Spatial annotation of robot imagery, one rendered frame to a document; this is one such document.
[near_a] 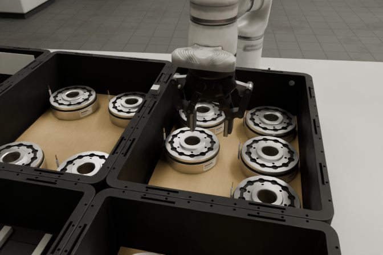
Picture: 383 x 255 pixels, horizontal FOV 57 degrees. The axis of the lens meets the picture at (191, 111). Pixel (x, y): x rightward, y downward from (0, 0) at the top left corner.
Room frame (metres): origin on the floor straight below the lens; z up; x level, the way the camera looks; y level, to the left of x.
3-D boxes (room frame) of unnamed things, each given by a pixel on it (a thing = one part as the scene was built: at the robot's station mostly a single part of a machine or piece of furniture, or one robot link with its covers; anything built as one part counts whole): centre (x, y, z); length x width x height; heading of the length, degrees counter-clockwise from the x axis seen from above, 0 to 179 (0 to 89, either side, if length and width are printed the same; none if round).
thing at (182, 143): (0.52, 0.00, 0.86); 0.05 x 0.05 x 0.01
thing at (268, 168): (0.49, -0.14, 0.86); 0.10 x 0.10 x 0.01
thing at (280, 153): (0.49, -0.14, 0.86); 0.05 x 0.05 x 0.01
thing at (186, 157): (0.52, 0.00, 0.86); 0.10 x 0.10 x 0.01
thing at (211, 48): (0.49, -0.03, 1.08); 0.11 x 0.09 x 0.06; 165
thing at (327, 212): (0.50, -0.07, 0.92); 0.40 x 0.30 x 0.02; 168
